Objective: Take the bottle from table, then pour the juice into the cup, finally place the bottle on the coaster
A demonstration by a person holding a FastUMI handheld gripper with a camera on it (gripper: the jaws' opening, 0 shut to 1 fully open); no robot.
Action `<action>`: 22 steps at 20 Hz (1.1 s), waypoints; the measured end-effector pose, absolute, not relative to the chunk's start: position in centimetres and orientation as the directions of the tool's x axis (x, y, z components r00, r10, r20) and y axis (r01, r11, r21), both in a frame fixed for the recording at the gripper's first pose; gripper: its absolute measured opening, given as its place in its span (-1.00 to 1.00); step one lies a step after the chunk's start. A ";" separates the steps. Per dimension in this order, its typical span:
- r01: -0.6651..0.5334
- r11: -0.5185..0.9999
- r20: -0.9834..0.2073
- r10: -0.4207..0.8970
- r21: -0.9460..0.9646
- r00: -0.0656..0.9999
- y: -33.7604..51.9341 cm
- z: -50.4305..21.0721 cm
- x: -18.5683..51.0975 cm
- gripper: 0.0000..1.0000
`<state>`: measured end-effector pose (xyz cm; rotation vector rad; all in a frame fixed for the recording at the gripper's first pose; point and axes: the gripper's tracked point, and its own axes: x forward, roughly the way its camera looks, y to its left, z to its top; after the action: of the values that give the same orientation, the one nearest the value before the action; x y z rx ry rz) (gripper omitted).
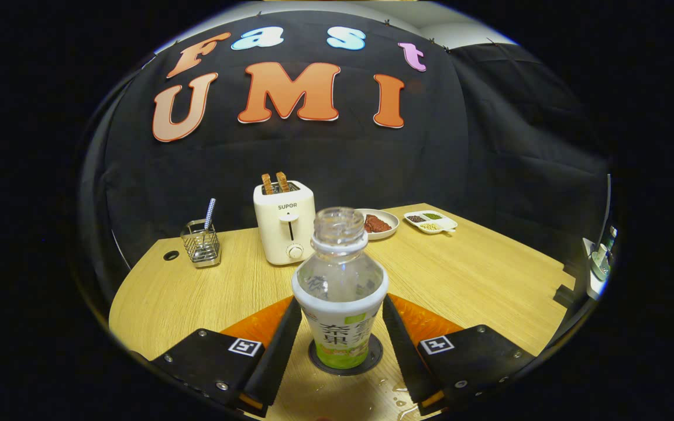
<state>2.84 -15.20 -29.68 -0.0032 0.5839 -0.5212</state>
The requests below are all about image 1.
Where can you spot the white toaster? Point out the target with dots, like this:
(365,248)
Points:
(275,228)

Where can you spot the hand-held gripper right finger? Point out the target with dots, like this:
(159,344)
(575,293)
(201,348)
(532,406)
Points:
(407,356)

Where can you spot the toast slice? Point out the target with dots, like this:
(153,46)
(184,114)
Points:
(267,184)
(282,182)

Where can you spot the dark round coaster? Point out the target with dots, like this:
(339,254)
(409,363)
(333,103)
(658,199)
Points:
(374,351)

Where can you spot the clear plastic juice bottle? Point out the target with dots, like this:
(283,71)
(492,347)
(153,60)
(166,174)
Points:
(340,310)

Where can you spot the black backdrop cloth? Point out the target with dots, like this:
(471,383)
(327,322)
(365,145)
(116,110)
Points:
(489,146)

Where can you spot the checked straw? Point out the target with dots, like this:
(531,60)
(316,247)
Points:
(210,211)

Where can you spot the red food pieces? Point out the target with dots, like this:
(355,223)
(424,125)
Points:
(377,224)

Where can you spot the wooden table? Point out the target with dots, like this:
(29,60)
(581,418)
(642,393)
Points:
(196,298)

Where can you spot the divided white dish with beans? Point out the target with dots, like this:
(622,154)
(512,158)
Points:
(430,222)

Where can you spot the black table grommet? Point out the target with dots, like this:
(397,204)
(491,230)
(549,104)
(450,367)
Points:
(171,255)

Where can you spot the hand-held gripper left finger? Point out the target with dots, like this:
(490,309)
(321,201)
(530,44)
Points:
(278,356)

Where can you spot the round white plate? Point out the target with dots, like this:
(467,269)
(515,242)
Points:
(385,235)

